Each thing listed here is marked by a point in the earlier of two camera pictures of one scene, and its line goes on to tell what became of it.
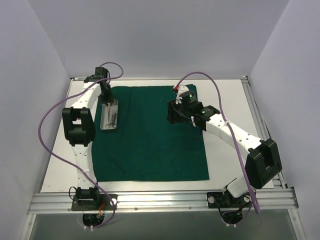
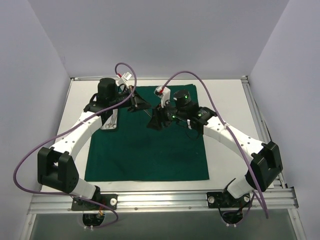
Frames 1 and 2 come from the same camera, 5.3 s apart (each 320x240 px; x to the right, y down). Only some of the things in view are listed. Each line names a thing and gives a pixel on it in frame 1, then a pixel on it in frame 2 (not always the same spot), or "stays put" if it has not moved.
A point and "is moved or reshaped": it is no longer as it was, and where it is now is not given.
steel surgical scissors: x=113 y=118 stays put
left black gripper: x=108 y=97 → x=133 y=100
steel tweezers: x=109 y=107 is moved or reshaped
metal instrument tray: x=109 y=115 stays put
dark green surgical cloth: x=145 y=147 stays put
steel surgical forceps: x=107 y=126 stays put
